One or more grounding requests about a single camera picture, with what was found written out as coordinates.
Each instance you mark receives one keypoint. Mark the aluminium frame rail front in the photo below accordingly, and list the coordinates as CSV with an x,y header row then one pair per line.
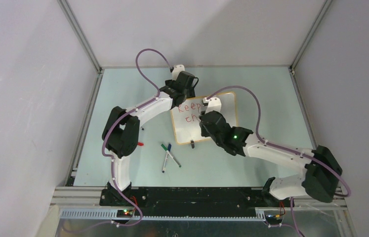
x,y
89,197

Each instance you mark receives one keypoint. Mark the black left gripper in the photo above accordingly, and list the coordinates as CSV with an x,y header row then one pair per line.
x,y
190,93

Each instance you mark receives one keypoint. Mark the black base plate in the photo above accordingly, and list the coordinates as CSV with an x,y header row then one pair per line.
x,y
194,202

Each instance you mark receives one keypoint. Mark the whiteboard with orange frame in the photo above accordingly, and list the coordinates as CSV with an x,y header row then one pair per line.
x,y
185,117

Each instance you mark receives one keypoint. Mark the left aluminium corner post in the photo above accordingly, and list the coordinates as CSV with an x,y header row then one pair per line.
x,y
75,25

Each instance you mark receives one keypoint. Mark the right aluminium corner post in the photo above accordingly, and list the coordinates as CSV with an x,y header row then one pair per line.
x,y
310,34

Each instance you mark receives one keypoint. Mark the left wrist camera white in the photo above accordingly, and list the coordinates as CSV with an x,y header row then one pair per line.
x,y
175,71

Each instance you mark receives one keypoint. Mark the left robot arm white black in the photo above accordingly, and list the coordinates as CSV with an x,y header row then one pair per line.
x,y
121,133

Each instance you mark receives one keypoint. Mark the blue marker pen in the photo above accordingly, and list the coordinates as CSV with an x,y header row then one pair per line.
x,y
167,150

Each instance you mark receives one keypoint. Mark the grey cable duct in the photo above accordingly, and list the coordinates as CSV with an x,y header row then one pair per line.
x,y
112,214

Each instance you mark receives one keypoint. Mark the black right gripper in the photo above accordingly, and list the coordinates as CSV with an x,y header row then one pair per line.
x,y
204,133

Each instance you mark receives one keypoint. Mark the green marker pen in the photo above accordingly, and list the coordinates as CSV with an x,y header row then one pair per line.
x,y
174,159

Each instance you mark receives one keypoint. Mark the aluminium corner post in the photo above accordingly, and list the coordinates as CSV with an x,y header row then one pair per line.
x,y
310,34
75,25

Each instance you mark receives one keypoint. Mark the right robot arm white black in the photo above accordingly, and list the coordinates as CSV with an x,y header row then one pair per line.
x,y
317,170

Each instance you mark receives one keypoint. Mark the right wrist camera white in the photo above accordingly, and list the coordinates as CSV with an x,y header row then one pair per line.
x,y
212,104

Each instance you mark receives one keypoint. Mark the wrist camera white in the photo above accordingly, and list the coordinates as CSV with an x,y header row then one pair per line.
x,y
175,71
212,104

